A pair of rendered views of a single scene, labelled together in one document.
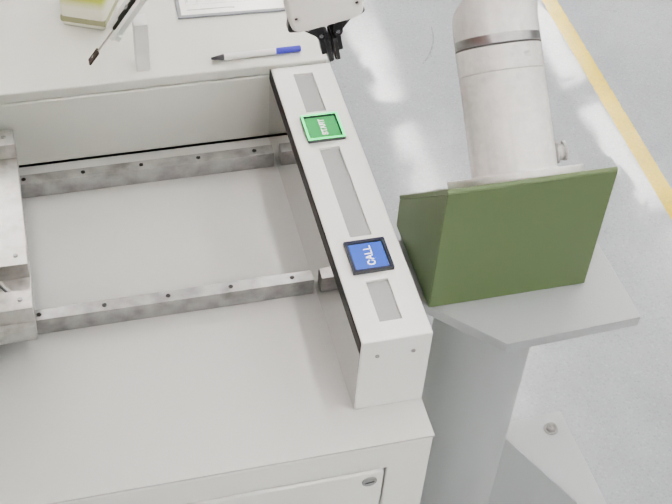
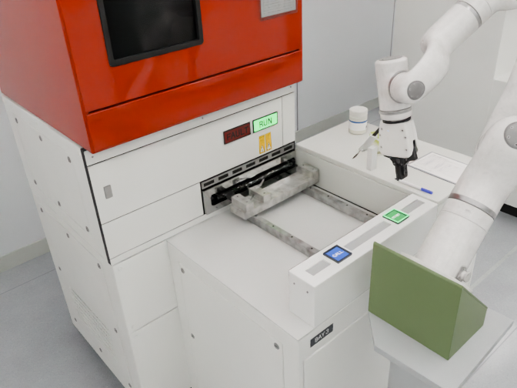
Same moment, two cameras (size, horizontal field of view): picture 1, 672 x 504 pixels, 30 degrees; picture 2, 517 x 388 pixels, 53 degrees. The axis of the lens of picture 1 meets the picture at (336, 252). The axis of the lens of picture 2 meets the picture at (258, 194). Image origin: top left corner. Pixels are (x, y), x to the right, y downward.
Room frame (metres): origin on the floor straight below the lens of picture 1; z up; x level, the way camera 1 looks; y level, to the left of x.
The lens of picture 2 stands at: (0.52, -1.00, 1.82)
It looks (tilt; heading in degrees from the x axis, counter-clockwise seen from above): 30 degrees down; 68
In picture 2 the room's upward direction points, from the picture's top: 3 degrees counter-clockwise
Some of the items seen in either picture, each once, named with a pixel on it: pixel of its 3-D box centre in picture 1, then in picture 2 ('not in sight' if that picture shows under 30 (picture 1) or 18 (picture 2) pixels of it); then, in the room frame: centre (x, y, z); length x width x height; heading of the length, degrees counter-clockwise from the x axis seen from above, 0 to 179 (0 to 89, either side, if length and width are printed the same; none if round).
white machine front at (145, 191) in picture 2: not in sight; (208, 165); (0.97, 0.52, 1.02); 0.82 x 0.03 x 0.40; 17
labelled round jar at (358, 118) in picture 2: not in sight; (358, 120); (1.62, 0.61, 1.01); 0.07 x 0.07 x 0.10
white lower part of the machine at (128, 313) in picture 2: not in sight; (175, 263); (0.86, 0.84, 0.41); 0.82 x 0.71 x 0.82; 17
